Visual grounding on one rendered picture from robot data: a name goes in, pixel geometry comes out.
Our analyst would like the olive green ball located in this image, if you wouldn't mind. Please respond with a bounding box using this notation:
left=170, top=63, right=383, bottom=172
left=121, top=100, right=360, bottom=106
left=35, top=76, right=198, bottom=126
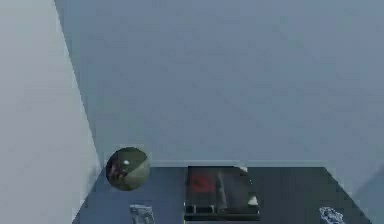
left=105, top=146, right=151, bottom=192

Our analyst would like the grey rectangular object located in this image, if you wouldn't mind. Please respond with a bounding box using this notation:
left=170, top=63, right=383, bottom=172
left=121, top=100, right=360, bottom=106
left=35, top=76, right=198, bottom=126
left=129, top=203, right=156, bottom=224

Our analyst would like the dark grey table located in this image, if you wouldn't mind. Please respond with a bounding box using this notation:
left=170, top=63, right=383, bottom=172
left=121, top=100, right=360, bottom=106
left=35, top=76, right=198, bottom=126
left=71, top=165, right=374, bottom=224

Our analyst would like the pale grey lumpy object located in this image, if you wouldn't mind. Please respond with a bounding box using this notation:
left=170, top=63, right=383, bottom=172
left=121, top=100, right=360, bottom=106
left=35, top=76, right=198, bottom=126
left=318, top=206, right=346, bottom=224

